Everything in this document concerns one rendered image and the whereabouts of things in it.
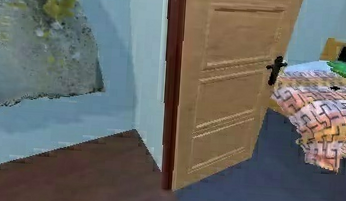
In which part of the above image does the bed with patterned blanket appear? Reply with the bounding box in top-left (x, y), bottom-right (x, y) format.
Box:
top-left (265, 34), bottom-right (346, 173)

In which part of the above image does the grey and yellow wall picture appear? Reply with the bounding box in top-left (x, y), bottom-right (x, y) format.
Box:
top-left (0, 0), bottom-right (111, 116)

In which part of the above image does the black door handle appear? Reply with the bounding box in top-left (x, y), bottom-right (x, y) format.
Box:
top-left (264, 54), bottom-right (289, 87)

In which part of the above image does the light wooden room door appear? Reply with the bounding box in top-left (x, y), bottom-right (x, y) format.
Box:
top-left (170, 0), bottom-right (305, 199)

